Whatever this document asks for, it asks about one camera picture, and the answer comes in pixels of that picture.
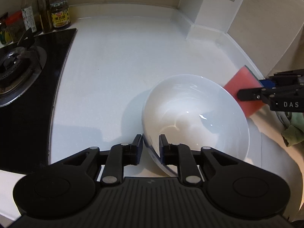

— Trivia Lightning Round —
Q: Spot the pink green sponge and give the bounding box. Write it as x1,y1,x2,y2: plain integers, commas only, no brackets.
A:
224,65,264,118

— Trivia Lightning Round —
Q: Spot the black gas stove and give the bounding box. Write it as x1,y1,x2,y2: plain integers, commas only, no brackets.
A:
1,28,77,174

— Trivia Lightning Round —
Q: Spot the yellow label sauce jar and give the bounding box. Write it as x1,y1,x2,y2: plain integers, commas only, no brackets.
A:
51,0,71,30

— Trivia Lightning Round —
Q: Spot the white ceramic bowl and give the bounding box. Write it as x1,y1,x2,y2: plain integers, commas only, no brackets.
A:
142,74,250,177

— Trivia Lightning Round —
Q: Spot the green dish cloth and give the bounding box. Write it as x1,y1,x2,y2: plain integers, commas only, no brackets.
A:
281,112,303,147

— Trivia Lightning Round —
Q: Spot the clear white label bottle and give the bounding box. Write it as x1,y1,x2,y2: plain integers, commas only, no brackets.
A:
21,0,42,35

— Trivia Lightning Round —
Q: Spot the dark sauce bottle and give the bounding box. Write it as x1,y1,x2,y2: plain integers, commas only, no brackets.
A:
38,0,53,33

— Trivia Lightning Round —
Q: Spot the red lid seasoning jar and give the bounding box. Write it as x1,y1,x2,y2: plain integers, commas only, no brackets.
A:
1,10,25,46

